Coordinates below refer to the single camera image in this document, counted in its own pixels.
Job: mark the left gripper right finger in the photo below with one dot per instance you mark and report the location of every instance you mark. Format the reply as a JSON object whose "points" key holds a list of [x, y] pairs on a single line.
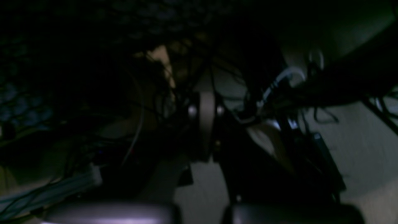
{"points": [[296, 213]]}

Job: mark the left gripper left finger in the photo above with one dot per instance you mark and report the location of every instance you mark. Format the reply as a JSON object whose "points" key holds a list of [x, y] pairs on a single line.
{"points": [[113, 213]]}

